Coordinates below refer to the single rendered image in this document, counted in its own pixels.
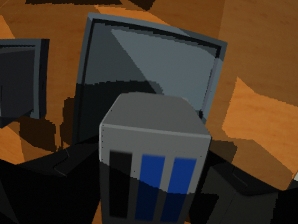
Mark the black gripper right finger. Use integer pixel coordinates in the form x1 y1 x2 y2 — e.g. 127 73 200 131
188 151 298 224

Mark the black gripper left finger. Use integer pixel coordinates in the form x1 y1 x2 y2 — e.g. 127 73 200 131
0 135 101 224

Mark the white flat board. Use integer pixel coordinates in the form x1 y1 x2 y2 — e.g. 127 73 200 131
289 172 298 189

